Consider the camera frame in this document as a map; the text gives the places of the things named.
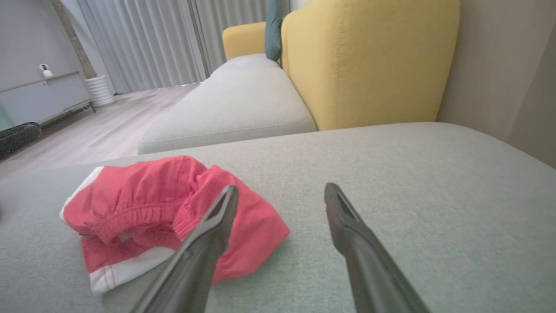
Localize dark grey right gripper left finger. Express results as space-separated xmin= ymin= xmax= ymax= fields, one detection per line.
xmin=130 ymin=185 xmax=239 ymax=313

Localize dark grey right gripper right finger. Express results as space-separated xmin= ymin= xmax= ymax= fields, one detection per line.
xmin=324 ymin=183 xmax=431 ymax=313

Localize red shorts white stripe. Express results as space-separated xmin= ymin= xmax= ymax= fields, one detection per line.
xmin=60 ymin=155 xmax=291 ymax=296

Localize grey sofa seat cushion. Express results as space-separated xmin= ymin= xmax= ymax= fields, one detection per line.
xmin=138 ymin=53 xmax=318 ymax=155

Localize white ribbed cylinder appliance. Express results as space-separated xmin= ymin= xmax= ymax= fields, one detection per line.
xmin=85 ymin=75 xmax=116 ymax=107

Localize yellow sofa backrest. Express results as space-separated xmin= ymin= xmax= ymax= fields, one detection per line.
xmin=281 ymin=0 xmax=461 ymax=131

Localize black rounded device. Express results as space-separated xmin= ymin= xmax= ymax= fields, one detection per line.
xmin=0 ymin=123 xmax=43 ymax=159

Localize grey pleated curtain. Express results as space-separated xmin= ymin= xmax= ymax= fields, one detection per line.
xmin=61 ymin=0 xmax=270 ymax=94

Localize grey TV cabinet glass doors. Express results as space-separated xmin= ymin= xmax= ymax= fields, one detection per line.
xmin=0 ymin=72 xmax=96 ymax=131

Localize yellow sofa armrest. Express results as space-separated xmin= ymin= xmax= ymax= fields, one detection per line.
xmin=222 ymin=22 xmax=268 ymax=61

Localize teal throw pillow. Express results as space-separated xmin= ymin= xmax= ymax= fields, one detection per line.
xmin=265 ymin=0 xmax=291 ymax=61

